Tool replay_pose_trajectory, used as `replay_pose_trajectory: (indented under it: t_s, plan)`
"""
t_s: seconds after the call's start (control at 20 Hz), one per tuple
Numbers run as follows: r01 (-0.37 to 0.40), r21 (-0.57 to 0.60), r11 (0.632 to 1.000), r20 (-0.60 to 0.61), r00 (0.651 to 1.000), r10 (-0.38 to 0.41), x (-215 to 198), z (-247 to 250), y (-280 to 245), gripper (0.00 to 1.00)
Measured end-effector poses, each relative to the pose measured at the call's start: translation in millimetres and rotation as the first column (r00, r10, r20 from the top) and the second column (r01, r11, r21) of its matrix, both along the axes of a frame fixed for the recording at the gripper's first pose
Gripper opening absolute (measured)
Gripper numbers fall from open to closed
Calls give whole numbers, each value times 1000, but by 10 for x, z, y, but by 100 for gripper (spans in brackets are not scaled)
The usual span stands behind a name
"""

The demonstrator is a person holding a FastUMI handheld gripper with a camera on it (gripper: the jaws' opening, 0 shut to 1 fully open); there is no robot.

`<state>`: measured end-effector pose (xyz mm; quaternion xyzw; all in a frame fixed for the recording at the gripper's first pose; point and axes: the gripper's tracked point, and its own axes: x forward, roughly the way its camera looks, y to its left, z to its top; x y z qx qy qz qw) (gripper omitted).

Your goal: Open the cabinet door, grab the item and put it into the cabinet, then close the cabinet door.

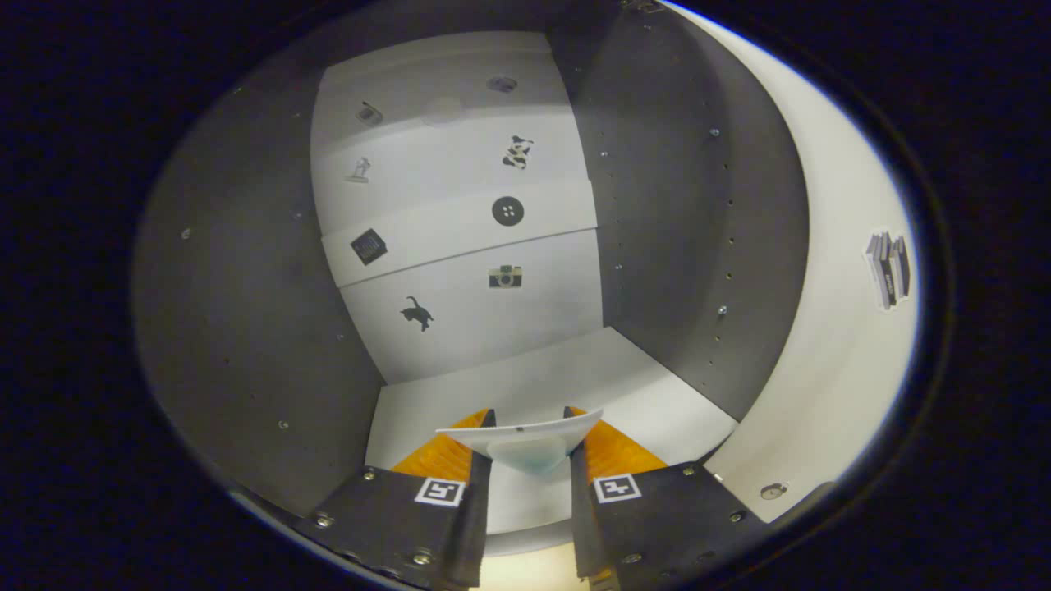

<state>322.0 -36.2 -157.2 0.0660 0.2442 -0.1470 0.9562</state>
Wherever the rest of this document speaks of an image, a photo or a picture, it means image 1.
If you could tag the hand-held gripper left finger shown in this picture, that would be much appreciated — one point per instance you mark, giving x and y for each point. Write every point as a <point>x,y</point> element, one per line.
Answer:
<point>475,525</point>

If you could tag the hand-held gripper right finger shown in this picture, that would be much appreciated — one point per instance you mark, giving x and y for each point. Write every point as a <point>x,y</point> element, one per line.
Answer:
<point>585,517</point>

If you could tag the light grey cabinet door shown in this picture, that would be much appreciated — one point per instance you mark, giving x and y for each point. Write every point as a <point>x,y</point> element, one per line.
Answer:
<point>821,345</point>

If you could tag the dark grey cabinet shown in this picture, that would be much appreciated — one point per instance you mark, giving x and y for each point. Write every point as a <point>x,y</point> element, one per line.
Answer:
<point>246,312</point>

